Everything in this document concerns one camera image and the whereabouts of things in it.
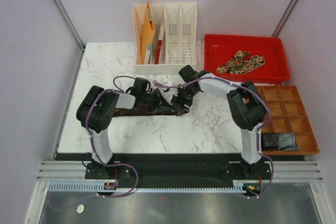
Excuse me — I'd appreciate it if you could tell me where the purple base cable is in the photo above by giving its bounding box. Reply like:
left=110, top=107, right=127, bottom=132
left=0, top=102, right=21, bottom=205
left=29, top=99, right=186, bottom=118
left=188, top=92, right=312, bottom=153
left=47, top=165, right=140, bottom=212

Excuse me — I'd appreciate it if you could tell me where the orange envelope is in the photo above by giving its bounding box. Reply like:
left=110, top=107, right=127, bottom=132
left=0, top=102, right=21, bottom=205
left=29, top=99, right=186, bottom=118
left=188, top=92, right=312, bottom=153
left=141, top=1, right=155, bottom=65

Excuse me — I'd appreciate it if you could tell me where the crumpled white paper ball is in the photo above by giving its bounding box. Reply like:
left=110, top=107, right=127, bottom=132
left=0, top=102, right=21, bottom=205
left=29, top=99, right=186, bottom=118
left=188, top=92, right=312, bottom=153
left=76, top=204, right=85, bottom=214

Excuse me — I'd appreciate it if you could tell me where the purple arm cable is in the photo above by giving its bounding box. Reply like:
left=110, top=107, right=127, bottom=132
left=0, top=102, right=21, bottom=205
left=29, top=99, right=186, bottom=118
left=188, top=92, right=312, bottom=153
left=86, top=76, right=137, bottom=168
left=154, top=74, right=275, bottom=196

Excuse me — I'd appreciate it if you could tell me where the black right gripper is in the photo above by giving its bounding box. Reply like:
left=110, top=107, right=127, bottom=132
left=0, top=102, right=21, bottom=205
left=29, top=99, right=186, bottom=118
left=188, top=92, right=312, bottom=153
left=171, top=86, right=199, bottom=116

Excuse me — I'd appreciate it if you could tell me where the dark rolled tie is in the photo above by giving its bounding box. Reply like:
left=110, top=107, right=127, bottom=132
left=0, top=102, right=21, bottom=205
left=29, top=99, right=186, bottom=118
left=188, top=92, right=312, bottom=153
left=261, top=133, right=280, bottom=151

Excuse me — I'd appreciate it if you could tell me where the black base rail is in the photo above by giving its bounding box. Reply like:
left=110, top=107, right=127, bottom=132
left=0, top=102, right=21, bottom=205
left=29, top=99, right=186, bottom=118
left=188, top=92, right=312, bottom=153
left=85, top=153, right=271, bottom=187

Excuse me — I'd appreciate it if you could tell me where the blue-grey rolled tie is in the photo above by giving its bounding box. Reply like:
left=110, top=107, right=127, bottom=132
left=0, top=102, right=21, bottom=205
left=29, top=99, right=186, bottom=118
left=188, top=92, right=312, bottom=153
left=278, top=132, right=299, bottom=151

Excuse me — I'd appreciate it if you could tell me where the white cable duct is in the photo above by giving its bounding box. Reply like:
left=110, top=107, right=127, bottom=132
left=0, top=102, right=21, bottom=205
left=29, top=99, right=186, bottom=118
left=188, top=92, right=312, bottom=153
left=48, top=180, right=254, bottom=193

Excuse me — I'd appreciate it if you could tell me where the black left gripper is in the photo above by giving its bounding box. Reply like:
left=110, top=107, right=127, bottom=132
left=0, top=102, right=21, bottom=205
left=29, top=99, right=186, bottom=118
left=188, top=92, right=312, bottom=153
left=141, top=89, right=173, bottom=113

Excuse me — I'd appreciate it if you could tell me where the white file organizer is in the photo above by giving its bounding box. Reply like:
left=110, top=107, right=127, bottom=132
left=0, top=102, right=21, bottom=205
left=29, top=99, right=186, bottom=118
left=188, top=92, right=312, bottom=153
left=132, top=2, right=197, bottom=75

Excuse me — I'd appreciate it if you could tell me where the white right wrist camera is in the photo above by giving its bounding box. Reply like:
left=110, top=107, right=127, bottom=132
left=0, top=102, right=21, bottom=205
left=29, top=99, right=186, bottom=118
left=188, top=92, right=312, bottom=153
left=167, top=89, right=178, bottom=99

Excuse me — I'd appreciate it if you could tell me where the grey folder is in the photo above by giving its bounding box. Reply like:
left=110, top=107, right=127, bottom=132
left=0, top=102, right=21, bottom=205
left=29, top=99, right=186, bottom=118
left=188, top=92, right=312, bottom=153
left=144, top=44, right=152, bottom=65

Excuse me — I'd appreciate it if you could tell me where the dark red patterned tie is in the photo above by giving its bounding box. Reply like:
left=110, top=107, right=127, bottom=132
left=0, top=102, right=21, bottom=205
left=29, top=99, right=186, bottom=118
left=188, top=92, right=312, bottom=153
left=113, top=106, right=177, bottom=117

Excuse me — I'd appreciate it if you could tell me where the red plastic bin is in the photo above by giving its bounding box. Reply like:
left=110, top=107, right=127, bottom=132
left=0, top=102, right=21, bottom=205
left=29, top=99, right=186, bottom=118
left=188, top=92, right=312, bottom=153
left=204, top=34, right=290, bottom=84

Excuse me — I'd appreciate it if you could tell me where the brown compartment tray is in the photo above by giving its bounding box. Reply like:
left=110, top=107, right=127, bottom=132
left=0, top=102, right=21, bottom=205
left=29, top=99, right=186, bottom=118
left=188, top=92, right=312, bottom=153
left=257, top=85, right=320, bottom=155

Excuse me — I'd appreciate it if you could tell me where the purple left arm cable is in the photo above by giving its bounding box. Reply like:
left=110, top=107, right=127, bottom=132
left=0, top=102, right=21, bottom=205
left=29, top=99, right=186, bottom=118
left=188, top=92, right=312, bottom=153
left=86, top=76, right=137, bottom=168

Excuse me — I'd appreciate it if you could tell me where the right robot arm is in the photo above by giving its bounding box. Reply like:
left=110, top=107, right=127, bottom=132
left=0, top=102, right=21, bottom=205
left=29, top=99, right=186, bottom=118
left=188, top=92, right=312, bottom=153
left=171, top=65, right=267, bottom=179

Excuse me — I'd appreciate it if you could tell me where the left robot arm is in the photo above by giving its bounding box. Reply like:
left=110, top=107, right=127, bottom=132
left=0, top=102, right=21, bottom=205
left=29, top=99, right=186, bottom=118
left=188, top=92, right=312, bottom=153
left=76, top=77, right=177, bottom=178

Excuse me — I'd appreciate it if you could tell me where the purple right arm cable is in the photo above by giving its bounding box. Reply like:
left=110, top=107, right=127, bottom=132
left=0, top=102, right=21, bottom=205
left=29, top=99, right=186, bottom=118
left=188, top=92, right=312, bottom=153
left=154, top=74, right=275, bottom=196

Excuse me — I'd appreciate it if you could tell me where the floral cream patterned tie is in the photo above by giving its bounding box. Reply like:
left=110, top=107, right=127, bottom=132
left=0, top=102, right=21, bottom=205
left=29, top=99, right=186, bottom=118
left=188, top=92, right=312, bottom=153
left=216, top=50, right=265, bottom=75

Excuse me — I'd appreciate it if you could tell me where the red white booklet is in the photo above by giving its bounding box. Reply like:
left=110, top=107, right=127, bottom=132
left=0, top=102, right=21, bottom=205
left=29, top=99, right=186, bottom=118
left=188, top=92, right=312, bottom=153
left=154, top=22, right=165, bottom=65

